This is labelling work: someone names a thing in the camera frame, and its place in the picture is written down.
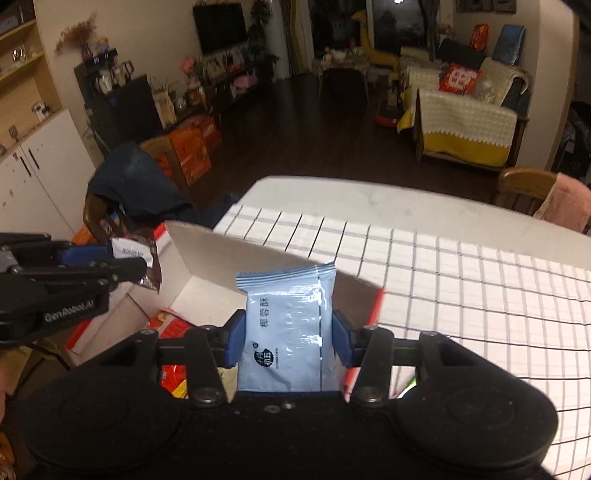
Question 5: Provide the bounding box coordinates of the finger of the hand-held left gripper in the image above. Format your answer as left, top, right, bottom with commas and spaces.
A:
58, 242, 115, 268
69, 257, 149, 289

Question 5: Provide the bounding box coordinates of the pink towel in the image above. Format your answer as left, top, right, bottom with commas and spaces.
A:
532, 172, 591, 234

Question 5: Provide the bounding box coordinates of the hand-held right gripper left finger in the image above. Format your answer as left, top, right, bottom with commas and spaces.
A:
124, 308, 247, 409

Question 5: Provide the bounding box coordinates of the dark blue jacket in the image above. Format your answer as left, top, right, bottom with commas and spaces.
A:
87, 141, 195, 223

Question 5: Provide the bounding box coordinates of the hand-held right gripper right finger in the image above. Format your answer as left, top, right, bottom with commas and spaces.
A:
332, 310, 462, 409

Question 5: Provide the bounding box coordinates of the television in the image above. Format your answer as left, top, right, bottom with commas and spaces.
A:
192, 2, 249, 57

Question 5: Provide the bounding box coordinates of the red printed cushion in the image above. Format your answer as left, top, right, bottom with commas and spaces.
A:
438, 63, 482, 96

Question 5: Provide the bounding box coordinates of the white cabinet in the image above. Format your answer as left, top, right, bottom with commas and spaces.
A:
0, 107, 96, 241

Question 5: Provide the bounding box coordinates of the light blue snack packet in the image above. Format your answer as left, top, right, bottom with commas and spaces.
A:
236, 261, 346, 394

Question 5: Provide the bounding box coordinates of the coffee table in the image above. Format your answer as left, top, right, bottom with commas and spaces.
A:
318, 56, 371, 101

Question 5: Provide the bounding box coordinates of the orange carton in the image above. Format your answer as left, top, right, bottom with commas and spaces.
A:
158, 114, 223, 186

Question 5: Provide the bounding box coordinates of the black cabinet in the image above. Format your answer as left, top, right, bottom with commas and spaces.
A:
73, 61, 163, 154

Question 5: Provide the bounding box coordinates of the checked tablecloth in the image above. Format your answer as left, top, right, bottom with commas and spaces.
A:
213, 204, 591, 480

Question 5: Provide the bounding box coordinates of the wooden chair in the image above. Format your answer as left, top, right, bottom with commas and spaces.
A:
82, 135, 195, 246
491, 166, 591, 234

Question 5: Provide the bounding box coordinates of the blue cushion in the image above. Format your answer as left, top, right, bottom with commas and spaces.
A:
491, 24, 527, 66

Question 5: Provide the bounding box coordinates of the red ride-on toy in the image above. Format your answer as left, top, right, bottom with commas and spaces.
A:
373, 98, 403, 128

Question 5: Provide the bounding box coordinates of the dark brown snack packet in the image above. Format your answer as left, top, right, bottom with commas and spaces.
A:
110, 232, 163, 295

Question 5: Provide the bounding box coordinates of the wooden wall shelf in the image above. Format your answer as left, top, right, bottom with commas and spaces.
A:
0, 17, 64, 158

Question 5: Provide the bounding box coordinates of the sofa with cream throw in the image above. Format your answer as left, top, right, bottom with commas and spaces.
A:
396, 59, 531, 168

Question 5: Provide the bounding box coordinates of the red cardboard box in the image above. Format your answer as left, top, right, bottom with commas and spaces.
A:
65, 220, 385, 402

